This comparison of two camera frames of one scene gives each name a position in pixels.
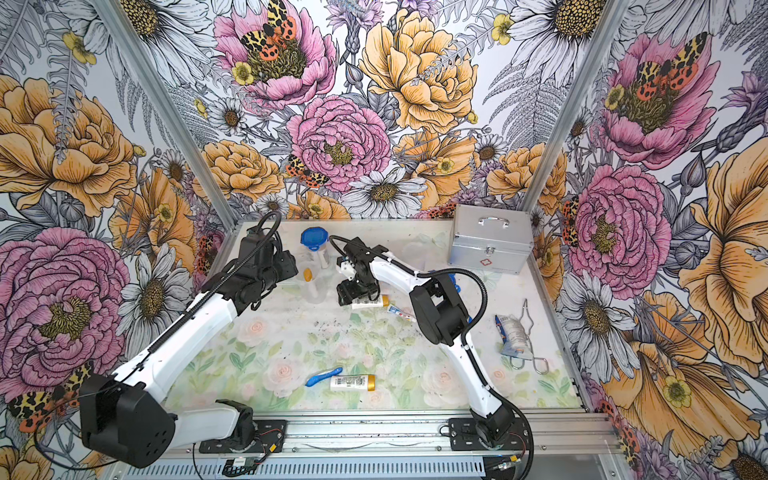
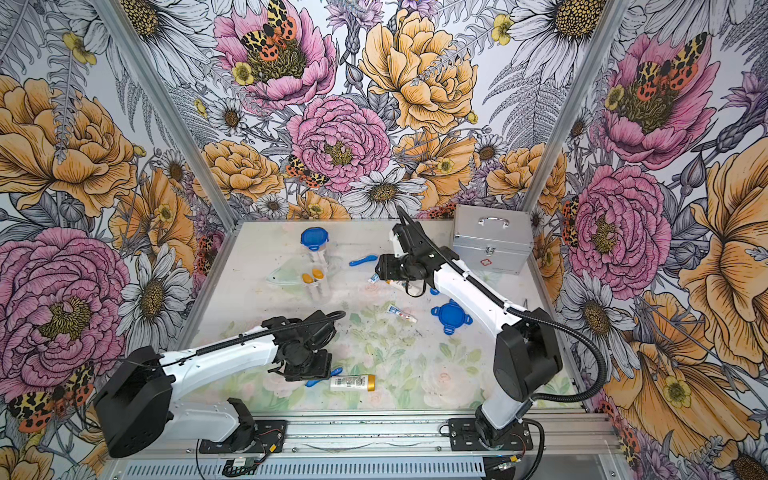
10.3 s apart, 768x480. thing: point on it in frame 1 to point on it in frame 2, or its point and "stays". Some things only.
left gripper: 286,263 to 319,370
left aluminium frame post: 131,44 stays
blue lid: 314,237 stays
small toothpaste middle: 402,313 stays
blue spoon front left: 315,379 stays
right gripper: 346,292 to 386,268
